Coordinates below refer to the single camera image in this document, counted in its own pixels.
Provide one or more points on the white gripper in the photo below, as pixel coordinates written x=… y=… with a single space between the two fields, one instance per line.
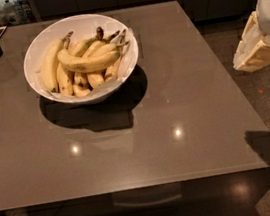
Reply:
x=254 y=49

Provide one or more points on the white ceramic bowl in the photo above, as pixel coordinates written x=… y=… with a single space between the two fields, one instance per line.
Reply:
x=79 y=24

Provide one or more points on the upper greenish yellow banana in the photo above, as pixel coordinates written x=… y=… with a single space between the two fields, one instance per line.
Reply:
x=81 y=47

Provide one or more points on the small bottom yellow banana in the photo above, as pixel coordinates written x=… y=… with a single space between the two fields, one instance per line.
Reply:
x=81 y=85

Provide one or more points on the left long yellow banana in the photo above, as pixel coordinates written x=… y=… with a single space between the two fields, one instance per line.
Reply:
x=49 y=63

